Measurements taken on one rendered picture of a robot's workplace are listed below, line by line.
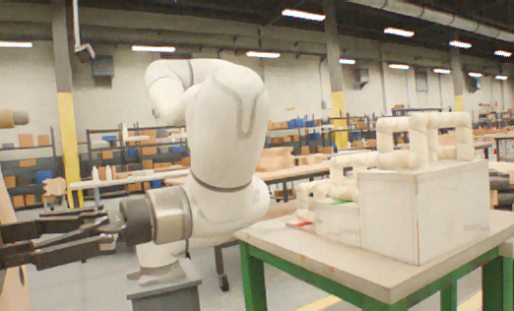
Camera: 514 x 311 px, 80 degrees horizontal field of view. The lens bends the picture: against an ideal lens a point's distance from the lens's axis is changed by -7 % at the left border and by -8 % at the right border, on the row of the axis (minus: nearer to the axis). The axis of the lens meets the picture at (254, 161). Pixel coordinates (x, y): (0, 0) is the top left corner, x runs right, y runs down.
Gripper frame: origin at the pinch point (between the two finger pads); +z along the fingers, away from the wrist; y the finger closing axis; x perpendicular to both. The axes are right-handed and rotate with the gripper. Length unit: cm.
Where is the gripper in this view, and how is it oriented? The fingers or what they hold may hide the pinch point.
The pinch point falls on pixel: (0, 245)
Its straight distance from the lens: 55.0
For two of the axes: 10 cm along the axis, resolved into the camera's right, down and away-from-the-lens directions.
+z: -8.6, 1.1, -4.9
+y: -5.1, -2.3, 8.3
